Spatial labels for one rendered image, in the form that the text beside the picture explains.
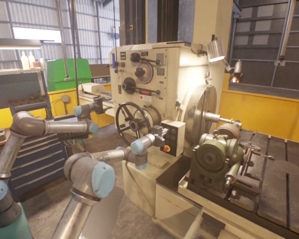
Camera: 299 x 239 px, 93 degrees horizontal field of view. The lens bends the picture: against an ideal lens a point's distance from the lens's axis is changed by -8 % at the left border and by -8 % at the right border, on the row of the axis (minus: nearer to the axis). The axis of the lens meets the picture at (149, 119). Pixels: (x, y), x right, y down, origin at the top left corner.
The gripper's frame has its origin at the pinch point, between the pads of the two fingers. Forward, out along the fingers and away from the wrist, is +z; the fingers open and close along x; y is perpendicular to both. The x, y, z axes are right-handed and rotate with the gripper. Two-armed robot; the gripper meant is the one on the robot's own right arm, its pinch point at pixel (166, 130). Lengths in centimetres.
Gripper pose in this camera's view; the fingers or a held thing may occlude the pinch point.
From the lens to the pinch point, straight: 109.1
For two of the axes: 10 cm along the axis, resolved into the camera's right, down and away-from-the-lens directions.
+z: 6.4, -2.7, 7.1
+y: -7.6, -2.3, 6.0
